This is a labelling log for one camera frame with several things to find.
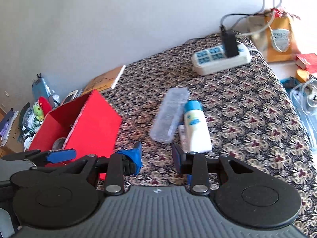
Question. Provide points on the small red box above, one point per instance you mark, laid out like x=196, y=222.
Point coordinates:
x=307, y=60

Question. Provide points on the clear plastic container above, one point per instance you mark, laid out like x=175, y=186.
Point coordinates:
x=304, y=109

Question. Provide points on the white bottle with blue cap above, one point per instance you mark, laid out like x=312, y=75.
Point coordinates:
x=195, y=129

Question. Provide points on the orange paper bag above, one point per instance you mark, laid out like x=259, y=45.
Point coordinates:
x=275, y=54

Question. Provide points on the silver phone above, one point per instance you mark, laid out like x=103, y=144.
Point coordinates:
x=70, y=96

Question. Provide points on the black charger adapter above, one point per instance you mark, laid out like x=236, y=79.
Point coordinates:
x=229, y=42

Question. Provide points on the small blue object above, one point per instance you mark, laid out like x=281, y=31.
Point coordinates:
x=291, y=84

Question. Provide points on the patterned floral tablecloth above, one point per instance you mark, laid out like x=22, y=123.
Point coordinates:
x=247, y=129

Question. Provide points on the clear plastic case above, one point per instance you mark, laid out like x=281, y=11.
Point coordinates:
x=168, y=114

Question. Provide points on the striped grey pouch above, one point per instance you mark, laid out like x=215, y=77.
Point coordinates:
x=27, y=116

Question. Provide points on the white power strip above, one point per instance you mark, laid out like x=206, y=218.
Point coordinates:
x=210, y=65

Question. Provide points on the blue notebook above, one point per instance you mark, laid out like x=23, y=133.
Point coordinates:
x=40, y=89

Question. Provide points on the yellow book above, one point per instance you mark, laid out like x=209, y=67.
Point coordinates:
x=104, y=81

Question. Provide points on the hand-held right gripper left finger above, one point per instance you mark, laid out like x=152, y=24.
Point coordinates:
x=135, y=157

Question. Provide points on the green frog plush toy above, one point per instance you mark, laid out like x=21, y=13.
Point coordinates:
x=38, y=111

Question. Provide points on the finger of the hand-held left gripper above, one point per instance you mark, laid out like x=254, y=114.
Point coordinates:
x=62, y=155

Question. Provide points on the red cardboard box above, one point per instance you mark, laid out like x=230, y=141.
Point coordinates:
x=99, y=126

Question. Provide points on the loose papers pile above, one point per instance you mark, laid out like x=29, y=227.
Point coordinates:
x=8, y=126

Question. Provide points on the orange round object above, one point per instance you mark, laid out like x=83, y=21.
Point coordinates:
x=303, y=76

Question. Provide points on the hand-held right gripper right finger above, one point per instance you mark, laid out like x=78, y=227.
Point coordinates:
x=177, y=159

